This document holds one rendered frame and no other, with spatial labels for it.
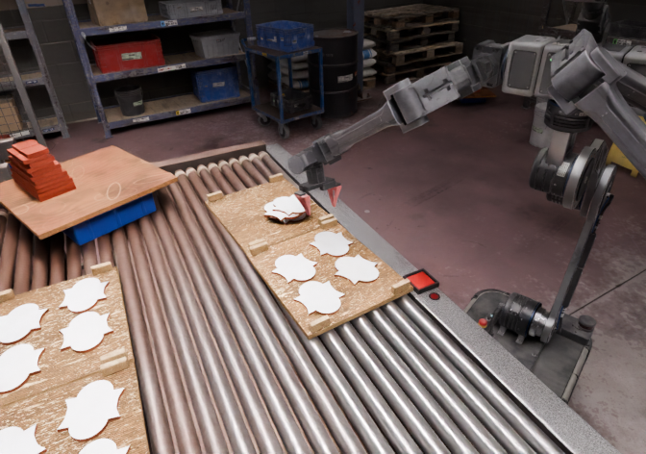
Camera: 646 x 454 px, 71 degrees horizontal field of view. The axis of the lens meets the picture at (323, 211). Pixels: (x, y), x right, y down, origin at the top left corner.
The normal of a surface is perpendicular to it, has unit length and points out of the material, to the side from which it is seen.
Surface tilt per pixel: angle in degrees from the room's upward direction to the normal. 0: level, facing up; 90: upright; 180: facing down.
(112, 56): 90
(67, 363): 0
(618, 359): 0
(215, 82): 90
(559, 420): 0
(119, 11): 86
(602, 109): 87
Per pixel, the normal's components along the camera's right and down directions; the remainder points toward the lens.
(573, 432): -0.03, -0.85
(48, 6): 0.50, 0.44
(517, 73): -0.64, 0.42
